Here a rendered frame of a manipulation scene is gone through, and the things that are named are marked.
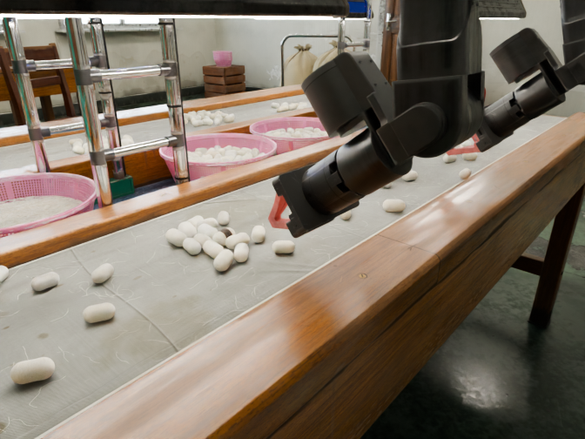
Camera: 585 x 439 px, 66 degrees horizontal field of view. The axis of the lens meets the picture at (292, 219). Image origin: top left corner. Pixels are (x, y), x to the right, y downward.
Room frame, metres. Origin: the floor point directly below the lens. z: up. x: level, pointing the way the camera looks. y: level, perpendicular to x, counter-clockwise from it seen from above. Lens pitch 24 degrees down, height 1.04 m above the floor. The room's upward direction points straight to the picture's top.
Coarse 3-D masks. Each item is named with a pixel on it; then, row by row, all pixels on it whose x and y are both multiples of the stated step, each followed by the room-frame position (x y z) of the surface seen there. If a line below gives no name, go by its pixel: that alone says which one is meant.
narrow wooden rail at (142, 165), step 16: (288, 112) 1.45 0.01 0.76; (304, 112) 1.46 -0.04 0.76; (208, 128) 1.23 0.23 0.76; (224, 128) 1.23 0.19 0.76; (240, 128) 1.25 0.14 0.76; (208, 144) 1.16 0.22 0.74; (240, 144) 1.25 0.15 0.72; (64, 160) 0.92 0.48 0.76; (80, 160) 0.92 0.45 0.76; (128, 160) 0.99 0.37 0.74; (144, 160) 1.02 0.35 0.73; (160, 160) 1.05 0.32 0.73; (0, 176) 0.81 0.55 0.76; (112, 176) 0.96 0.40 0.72; (144, 176) 1.02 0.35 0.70; (160, 176) 1.05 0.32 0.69; (0, 192) 0.79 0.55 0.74
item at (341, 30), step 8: (368, 0) 1.67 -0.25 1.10; (368, 8) 1.67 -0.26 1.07; (368, 16) 1.67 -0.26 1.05; (344, 24) 1.56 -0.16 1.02; (368, 24) 1.67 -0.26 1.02; (344, 32) 1.56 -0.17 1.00; (368, 32) 1.67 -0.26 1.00; (344, 40) 1.56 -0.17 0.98; (368, 40) 1.67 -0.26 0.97; (344, 48) 1.56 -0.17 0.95; (368, 48) 1.67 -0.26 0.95
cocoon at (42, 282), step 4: (52, 272) 0.47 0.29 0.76; (40, 276) 0.46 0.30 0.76; (44, 276) 0.46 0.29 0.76; (48, 276) 0.46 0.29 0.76; (52, 276) 0.47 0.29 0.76; (56, 276) 0.47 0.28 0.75; (32, 280) 0.46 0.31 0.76; (36, 280) 0.45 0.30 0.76; (40, 280) 0.46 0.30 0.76; (44, 280) 0.46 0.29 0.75; (48, 280) 0.46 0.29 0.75; (52, 280) 0.46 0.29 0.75; (56, 280) 0.47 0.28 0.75; (32, 284) 0.45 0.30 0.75; (36, 284) 0.45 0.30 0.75; (40, 284) 0.45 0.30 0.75; (44, 284) 0.46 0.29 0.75; (48, 284) 0.46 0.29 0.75; (52, 284) 0.46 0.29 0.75; (56, 284) 0.47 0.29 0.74; (36, 288) 0.45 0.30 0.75; (40, 288) 0.45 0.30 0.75; (44, 288) 0.46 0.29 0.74
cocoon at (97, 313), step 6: (90, 306) 0.40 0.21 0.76; (96, 306) 0.40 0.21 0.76; (102, 306) 0.40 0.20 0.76; (108, 306) 0.40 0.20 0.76; (84, 312) 0.39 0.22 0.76; (90, 312) 0.39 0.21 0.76; (96, 312) 0.39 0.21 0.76; (102, 312) 0.40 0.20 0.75; (108, 312) 0.40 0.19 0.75; (114, 312) 0.40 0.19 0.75; (84, 318) 0.39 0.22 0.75; (90, 318) 0.39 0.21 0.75; (96, 318) 0.39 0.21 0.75; (102, 318) 0.39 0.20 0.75; (108, 318) 0.40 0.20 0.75
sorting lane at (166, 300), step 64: (256, 192) 0.79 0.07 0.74; (384, 192) 0.79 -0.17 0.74; (64, 256) 0.54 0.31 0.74; (128, 256) 0.54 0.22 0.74; (192, 256) 0.54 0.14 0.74; (256, 256) 0.54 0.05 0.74; (320, 256) 0.54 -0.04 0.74; (0, 320) 0.40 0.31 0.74; (64, 320) 0.40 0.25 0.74; (128, 320) 0.40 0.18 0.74; (192, 320) 0.40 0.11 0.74; (0, 384) 0.31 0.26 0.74; (64, 384) 0.31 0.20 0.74; (128, 384) 0.31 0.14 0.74
